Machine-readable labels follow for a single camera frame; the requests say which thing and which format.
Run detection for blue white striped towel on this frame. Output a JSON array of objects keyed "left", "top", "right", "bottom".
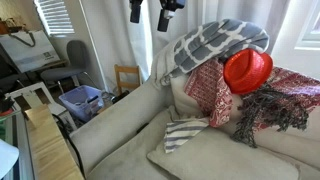
[{"left": 162, "top": 116, "right": 211, "bottom": 155}]

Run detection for white shelf stand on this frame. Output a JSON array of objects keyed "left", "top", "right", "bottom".
[{"left": 4, "top": 81, "right": 78, "bottom": 132}]

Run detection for beige fabric couch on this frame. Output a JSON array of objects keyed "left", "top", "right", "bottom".
[{"left": 69, "top": 66, "right": 320, "bottom": 180}]

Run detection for white window blinds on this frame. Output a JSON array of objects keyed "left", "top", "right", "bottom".
[{"left": 33, "top": 0, "right": 76, "bottom": 37}]

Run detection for white window frame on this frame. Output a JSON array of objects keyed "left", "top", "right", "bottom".
[{"left": 294, "top": 0, "right": 320, "bottom": 52}]

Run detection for white curtain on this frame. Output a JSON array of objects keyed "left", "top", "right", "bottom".
[{"left": 79, "top": 0, "right": 292, "bottom": 95}]

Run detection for red straw hat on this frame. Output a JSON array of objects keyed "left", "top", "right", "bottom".
[{"left": 223, "top": 48, "right": 274, "bottom": 96}]

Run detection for white tote bag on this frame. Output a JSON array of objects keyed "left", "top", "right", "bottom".
[{"left": 0, "top": 29, "right": 61, "bottom": 74}]

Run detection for red white patterned cloth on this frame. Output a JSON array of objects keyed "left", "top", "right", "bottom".
[{"left": 183, "top": 58, "right": 234, "bottom": 129}]

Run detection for grey white patterned blanket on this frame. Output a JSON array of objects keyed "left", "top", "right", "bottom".
[{"left": 150, "top": 18, "right": 270, "bottom": 89}]

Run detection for black round object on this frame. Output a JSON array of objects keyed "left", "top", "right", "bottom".
[{"left": 110, "top": 90, "right": 131, "bottom": 104}]

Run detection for grey office chair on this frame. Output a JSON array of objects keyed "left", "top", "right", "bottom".
[{"left": 40, "top": 39, "right": 98, "bottom": 95}]

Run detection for black cable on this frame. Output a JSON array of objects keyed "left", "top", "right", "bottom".
[{"left": 52, "top": 113, "right": 87, "bottom": 178}]

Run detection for light wooden table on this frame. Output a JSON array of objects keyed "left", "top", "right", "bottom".
[{"left": 24, "top": 104, "right": 85, "bottom": 180}]

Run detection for dark red fringed shawl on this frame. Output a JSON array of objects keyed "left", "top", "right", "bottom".
[{"left": 229, "top": 66, "right": 320, "bottom": 150}]

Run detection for purple plastic bin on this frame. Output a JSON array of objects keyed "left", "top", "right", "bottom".
[{"left": 58, "top": 84, "right": 105, "bottom": 123}]

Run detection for white round lamp shade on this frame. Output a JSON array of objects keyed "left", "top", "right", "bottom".
[{"left": 0, "top": 139, "right": 20, "bottom": 180}]

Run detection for aluminium rail frame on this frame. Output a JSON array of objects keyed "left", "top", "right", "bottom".
[{"left": 11, "top": 111, "right": 35, "bottom": 180}]

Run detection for large beige pillow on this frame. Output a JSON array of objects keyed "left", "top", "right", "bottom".
[{"left": 146, "top": 127, "right": 301, "bottom": 180}]

